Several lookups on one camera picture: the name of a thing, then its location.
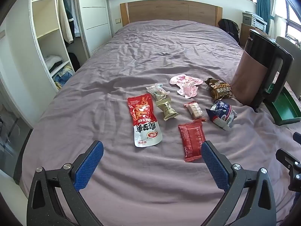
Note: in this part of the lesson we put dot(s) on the long teal curtain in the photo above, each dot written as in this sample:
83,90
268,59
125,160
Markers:
263,2

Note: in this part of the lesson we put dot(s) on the small pale wafer packet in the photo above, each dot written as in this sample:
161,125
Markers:
194,110

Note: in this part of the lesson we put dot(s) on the wooden drawer cabinet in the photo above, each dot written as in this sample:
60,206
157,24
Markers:
244,34

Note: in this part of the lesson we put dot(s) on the white hanging garment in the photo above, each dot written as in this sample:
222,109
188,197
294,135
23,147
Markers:
64,18

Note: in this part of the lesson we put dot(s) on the olive green snack packet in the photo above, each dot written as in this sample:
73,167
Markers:
167,109

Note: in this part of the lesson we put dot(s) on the pile of mixed clothes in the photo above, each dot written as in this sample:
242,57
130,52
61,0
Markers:
62,77

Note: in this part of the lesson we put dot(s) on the bed with purple sheet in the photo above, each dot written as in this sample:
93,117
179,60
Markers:
141,51

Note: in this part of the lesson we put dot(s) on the blue and white snack packet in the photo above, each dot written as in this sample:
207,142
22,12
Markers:
222,115

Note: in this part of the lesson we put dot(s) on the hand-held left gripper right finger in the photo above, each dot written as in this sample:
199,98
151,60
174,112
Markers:
212,163

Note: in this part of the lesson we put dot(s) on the pink cartoon shaped snack packet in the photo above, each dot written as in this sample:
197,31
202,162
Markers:
185,82

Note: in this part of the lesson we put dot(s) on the white printer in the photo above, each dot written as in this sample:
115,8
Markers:
255,21

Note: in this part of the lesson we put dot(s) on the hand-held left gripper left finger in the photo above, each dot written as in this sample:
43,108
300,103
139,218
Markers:
90,162

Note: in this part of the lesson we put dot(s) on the red and white snack packet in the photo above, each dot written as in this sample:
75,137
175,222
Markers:
143,122

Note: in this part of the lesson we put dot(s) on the brown snack packet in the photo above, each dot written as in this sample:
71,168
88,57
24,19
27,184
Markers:
219,90

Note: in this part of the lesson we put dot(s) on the white open shelf unit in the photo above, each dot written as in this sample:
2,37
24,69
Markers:
41,28

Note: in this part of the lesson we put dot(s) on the dark hanging jacket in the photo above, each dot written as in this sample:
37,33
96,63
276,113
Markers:
75,16

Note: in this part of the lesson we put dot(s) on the black bag in wardrobe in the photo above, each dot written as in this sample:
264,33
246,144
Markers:
74,61

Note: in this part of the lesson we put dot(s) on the folded clothes stack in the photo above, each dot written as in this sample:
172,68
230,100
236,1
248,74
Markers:
54,62

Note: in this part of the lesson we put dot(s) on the clear bunny print snack packet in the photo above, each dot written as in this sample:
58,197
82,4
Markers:
157,91

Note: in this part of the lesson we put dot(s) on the black and copper kettle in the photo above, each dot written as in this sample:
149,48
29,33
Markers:
249,70

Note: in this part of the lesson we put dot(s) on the window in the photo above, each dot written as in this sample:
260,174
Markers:
294,16

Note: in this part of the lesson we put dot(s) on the green tray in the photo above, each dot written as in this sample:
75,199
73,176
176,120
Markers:
285,109

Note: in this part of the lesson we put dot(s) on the wooden headboard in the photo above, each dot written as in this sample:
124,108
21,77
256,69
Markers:
164,10

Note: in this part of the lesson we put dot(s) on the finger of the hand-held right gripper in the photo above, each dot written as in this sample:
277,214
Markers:
285,157
297,137

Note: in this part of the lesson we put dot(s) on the dark red snack packet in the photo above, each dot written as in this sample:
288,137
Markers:
191,139

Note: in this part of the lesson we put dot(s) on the black backpack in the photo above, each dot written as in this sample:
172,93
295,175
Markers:
229,29

